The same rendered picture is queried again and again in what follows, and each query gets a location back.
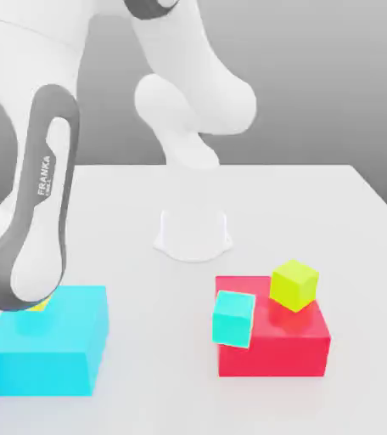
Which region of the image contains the small yellow cube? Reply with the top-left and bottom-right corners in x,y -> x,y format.
26,296 -> 53,313

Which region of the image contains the small teal cube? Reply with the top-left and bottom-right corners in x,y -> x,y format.
211,290 -> 256,349

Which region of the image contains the small yellow-green cube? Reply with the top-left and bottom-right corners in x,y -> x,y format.
269,258 -> 320,314

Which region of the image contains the large cyan box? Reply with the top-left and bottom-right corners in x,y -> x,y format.
0,285 -> 109,398

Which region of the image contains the large red box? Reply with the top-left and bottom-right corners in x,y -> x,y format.
215,275 -> 333,378

